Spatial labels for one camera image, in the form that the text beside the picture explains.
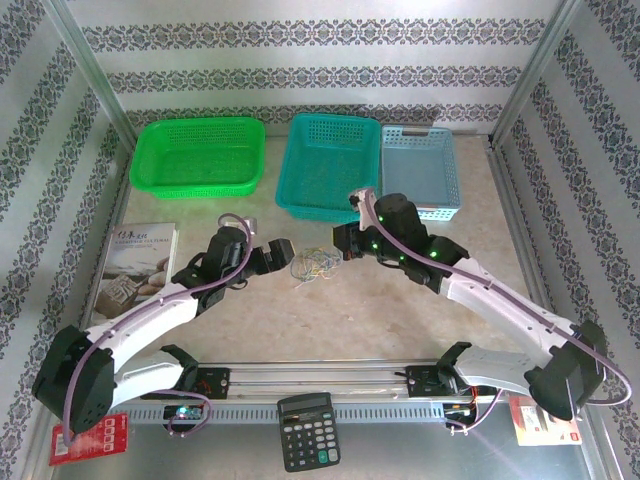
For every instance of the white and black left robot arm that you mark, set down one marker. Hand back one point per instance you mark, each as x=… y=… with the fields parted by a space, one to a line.
x=150 y=315

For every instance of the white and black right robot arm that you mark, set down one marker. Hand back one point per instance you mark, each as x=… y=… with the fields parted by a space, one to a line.
x=500 y=300

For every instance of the aluminium table side rail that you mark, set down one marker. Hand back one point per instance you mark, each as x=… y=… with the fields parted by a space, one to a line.
x=119 y=200
x=522 y=225

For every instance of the small circuit board with LED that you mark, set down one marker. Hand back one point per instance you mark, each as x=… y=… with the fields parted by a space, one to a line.
x=182 y=412

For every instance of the black desk calculator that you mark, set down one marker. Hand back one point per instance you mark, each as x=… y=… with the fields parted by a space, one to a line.
x=307 y=432

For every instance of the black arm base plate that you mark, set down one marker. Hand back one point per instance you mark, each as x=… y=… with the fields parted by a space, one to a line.
x=215 y=382
x=420 y=382

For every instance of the teal plastic basket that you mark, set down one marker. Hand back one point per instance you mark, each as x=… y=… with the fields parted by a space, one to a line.
x=325 y=165

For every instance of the book with stone cover photo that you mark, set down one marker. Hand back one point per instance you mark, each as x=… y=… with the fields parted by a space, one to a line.
x=140 y=250

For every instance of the white and red retail package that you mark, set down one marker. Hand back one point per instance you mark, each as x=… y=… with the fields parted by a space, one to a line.
x=530 y=425

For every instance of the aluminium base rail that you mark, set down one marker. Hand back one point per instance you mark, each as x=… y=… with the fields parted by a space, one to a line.
x=320 y=375

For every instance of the aluminium frame post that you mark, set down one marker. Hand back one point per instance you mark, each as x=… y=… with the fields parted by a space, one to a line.
x=537 y=70
x=90 y=70

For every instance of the green plastic basket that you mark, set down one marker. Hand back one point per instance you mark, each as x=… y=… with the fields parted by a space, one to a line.
x=200 y=160

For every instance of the light blue plastic basket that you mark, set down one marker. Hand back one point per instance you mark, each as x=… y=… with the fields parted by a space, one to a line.
x=417 y=165

